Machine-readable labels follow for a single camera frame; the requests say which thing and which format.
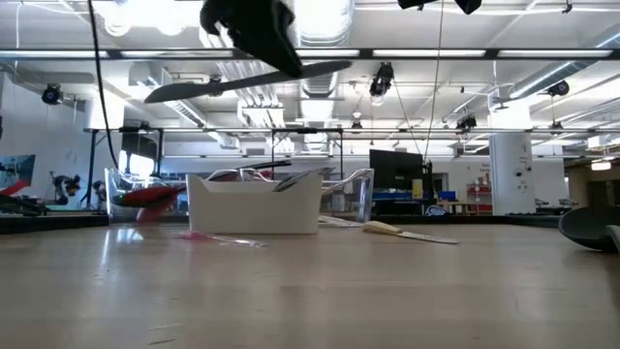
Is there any thin hanging cable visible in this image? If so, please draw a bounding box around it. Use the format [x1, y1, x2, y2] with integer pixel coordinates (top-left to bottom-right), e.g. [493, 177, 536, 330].
[423, 12, 445, 164]

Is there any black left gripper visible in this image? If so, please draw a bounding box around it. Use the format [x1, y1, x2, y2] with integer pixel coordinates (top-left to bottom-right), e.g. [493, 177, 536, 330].
[199, 0, 304, 79]

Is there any white column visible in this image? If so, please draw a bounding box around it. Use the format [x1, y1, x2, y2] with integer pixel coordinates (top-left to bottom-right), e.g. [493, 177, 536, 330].
[487, 99, 537, 216]

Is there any silver ventilation duct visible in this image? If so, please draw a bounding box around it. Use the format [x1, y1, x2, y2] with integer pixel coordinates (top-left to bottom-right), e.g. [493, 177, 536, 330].
[288, 0, 357, 156]
[506, 23, 620, 101]

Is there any pink mini spatula clear handle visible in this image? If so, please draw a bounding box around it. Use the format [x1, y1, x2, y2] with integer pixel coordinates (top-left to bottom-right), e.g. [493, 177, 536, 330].
[173, 230, 268, 249]

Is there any black overhead beam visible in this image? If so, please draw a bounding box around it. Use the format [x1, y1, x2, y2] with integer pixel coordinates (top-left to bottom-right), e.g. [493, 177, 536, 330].
[0, 47, 620, 61]

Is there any black metal table frame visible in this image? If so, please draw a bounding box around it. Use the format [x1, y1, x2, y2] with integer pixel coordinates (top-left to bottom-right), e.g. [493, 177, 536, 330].
[0, 212, 568, 235]

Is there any white rectangular plastic bin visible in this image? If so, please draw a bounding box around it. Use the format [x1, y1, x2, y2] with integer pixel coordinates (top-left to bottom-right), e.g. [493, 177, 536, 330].
[186, 172, 325, 236]

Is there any knife with cream handle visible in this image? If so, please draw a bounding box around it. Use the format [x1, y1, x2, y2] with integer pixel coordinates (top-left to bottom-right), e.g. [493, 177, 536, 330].
[362, 220, 460, 245]

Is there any black monitor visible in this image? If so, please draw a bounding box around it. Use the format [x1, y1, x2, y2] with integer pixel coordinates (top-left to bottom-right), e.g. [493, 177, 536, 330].
[368, 148, 425, 191]

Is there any wall screen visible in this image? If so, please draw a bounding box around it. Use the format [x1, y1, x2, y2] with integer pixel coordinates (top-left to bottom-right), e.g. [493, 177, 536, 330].
[0, 153, 37, 189]

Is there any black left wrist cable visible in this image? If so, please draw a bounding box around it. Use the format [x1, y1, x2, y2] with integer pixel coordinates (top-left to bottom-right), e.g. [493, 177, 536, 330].
[86, 0, 120, 170]

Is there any grey silicone spoon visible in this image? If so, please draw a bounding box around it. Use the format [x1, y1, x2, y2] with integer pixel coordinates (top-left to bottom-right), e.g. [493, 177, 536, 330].
[143, 59, 354, 105]

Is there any large black spoon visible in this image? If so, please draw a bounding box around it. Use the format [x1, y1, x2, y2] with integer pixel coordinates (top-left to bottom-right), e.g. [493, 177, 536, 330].
[557, 206, 620, 254]

